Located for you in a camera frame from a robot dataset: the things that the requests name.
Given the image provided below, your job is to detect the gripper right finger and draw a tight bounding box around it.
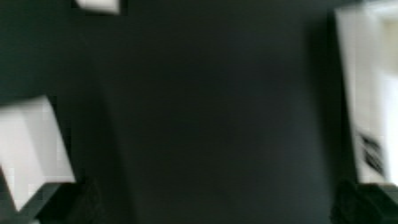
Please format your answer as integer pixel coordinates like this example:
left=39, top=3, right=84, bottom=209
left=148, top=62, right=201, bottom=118
left=331, top=181, right=398, bottom=224

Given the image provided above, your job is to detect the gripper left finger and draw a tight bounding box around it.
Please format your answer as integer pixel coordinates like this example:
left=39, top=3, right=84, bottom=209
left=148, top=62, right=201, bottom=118
left=11, top=178, right=109, bottom=224

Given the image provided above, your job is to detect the white table leg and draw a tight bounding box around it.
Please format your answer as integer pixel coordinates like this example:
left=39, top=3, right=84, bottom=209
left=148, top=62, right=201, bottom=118
left=77, top=0, right=121, bottom=14
left=0, top=96, right=77, bottom=210

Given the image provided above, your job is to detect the white marker base plate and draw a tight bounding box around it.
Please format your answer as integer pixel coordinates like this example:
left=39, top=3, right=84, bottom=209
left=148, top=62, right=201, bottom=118
left=336, top=0, right=398, bottom=185

